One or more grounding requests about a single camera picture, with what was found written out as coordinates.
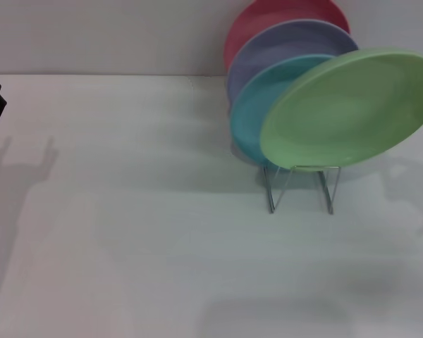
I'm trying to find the green round plate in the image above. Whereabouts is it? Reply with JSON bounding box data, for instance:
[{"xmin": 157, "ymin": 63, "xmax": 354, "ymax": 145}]
[{"xmin": 259, "ymin": 47, "xmax": 423, "ymax": 168}]

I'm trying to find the purple round plate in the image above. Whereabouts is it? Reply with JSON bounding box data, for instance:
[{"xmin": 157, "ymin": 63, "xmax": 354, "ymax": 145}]
[{"xmin": 226, "ymin": 19, "xmax": 360, "ymax": 104}]

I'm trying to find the teal round plate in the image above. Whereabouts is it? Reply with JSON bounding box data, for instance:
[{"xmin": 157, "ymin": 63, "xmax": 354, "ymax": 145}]
[{"xmin": 228, "ymin": 54, "xmax": 336, "ymax": 166}]

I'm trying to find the red round plate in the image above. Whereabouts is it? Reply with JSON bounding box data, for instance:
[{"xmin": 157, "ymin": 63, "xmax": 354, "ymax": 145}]
[{"xmin": 223, "ymin": 0, "xmax": 350, "ymax": 73}]

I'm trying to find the silver wire plate rack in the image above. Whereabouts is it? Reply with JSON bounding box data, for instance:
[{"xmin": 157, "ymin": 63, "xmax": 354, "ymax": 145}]
[{"xmin": 262, "ymin": 163, "xmax": 341, "ymax": 215}]

